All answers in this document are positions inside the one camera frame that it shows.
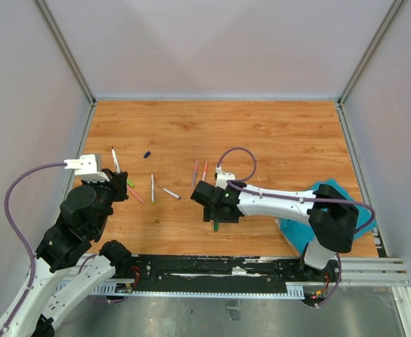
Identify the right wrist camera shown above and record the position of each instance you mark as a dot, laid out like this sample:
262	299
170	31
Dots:
221	177

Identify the orange pen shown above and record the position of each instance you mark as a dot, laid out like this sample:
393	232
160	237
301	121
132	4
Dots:
205	170

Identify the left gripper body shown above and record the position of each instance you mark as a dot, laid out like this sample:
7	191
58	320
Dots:
111	187

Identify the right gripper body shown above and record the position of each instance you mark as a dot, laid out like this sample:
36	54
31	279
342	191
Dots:
210	213

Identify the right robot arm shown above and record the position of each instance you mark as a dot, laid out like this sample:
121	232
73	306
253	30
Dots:
251	201

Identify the light green pen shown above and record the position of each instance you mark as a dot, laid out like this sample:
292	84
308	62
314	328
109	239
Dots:
130	183

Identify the white pen green tip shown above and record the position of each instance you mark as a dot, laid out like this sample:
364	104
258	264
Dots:
115	160

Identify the teal cloth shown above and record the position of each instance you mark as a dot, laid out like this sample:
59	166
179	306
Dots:
334	226

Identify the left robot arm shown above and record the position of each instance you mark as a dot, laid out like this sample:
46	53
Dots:
39	309

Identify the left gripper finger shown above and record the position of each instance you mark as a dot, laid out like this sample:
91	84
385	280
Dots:
121	193
120	179

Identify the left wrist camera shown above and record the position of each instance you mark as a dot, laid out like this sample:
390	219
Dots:
88	168

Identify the white grey pen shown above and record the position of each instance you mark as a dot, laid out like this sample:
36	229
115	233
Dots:
171	193

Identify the purple pen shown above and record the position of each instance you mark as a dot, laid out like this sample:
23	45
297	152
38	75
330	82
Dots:
194	175

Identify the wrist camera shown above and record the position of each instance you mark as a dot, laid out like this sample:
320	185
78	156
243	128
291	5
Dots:
88	168
221	177

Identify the pink pen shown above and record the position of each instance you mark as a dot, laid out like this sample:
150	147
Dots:
135	194

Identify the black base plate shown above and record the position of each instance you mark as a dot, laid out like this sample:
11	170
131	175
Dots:
220	275

